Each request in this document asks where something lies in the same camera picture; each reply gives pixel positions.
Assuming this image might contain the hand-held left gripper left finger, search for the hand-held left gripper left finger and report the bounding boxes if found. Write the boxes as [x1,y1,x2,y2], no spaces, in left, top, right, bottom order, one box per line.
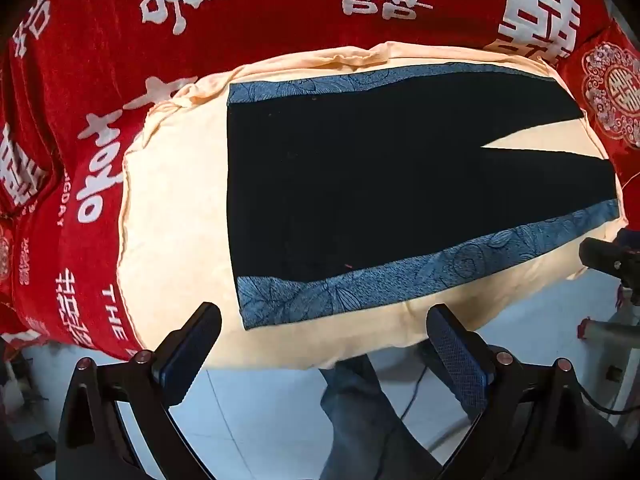
[55,302,223,480]

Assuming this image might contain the red embroidered cushion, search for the red embroidered cushion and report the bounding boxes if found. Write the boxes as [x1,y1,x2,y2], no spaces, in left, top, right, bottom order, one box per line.
[556,19,640,150]

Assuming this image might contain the cream cloth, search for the cream cloth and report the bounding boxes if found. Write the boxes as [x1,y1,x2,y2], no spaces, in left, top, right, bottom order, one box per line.
[117,42,628,372]

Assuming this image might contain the black cable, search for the black cable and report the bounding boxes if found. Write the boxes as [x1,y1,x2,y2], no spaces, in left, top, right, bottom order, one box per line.
[574,385,640,417]

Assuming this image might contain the person's leg in jeans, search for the person's leg in jeans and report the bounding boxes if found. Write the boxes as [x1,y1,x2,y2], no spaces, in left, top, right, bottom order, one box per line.
[319,357,402,480]

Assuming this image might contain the red printed blanket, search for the red printed blanket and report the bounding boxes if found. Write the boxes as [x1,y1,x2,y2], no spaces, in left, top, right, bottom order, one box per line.
[0,0,608,363]

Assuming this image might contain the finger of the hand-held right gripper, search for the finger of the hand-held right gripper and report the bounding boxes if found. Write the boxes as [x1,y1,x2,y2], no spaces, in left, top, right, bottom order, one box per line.
[578,237,640,291]

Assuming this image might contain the white tube with red cap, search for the white tube with red cap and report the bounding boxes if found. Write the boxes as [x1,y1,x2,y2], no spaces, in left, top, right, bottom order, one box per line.
[578,316,640,342]

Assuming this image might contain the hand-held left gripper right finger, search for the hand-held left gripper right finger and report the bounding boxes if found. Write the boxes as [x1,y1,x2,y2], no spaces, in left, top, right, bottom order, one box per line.
[425,303,632,480]

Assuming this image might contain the black pants with blue trim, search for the black pants with blue trim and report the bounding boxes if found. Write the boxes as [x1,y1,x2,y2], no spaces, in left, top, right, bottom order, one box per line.
[226,62,621,332]

